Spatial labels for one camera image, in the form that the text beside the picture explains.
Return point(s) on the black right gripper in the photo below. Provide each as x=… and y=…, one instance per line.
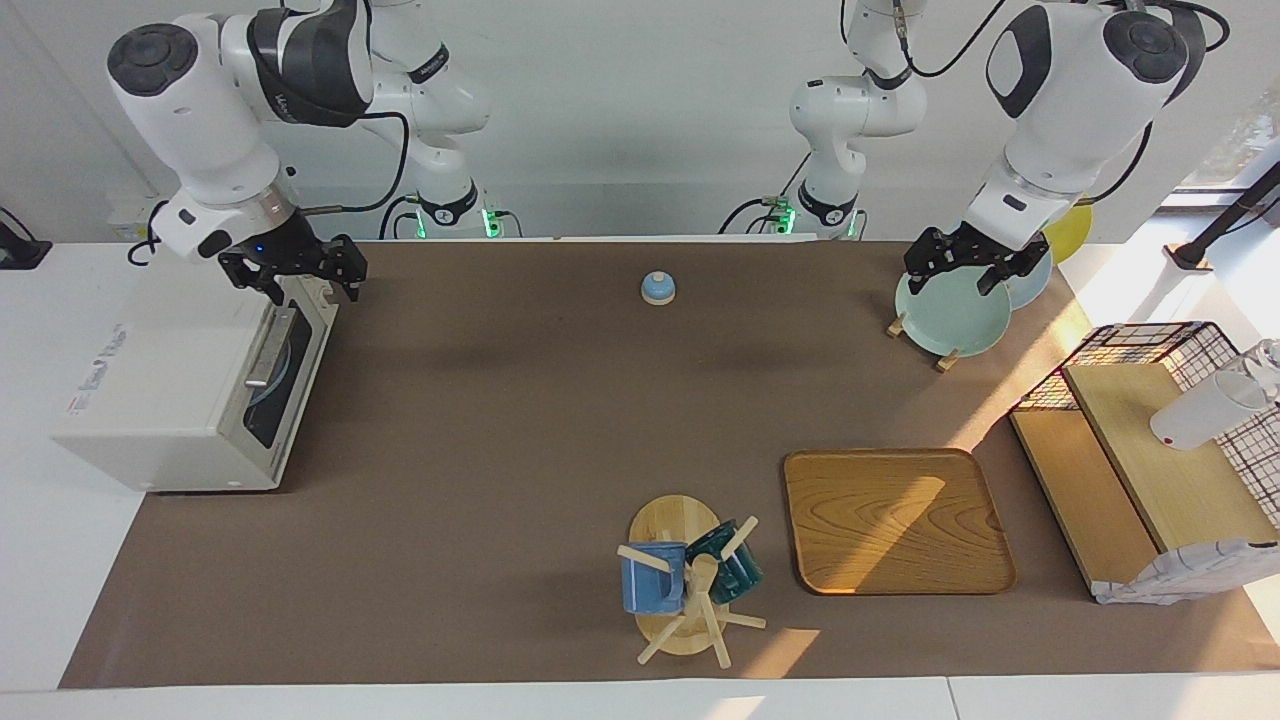
x=285, y=248

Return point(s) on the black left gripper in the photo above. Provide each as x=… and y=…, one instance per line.
x=985, y=250

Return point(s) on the small light blue plate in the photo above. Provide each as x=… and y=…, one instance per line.
x=284, y=372

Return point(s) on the glass oven door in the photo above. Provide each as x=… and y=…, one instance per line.
x=295, y=400

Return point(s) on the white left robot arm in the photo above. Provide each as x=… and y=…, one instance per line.
x=1070, y=100

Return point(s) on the cream toaster oven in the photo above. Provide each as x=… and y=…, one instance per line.
x=150, y=390

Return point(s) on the mint green plate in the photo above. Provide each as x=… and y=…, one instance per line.
x=950, y=320

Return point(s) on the large pale blue plate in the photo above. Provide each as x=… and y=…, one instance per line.
x=1030, y=288

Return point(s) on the wooden plate rack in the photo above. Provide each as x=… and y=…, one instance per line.
x=895, y=325

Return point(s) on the yellow plate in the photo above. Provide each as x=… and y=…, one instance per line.
x=1072, y=232

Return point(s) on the white socket box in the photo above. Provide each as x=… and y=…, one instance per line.
x=125, y=215

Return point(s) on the black stand pole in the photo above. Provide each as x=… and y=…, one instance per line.
x=1235, y=215

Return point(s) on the wooden serving tray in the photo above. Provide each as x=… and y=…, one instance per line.
x=890, y=520

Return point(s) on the white cup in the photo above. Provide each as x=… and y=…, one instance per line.
x=1200, y=415

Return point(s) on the black clamp device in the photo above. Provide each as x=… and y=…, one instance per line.
x=20, y=255

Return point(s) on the wooden shelf unit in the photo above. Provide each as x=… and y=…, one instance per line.
x=1170, y=480

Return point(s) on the brown table mat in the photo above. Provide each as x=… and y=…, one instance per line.
x=560, y=450

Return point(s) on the white patterned cloth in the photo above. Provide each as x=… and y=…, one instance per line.
x=1180, y=575

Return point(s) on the dark green mug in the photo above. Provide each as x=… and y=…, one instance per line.
x=740, y=575

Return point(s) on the wooden mug tree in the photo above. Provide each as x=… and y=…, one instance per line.
x=670, y=520

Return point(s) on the blue mug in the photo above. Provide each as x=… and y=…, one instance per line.
x=650, y=585

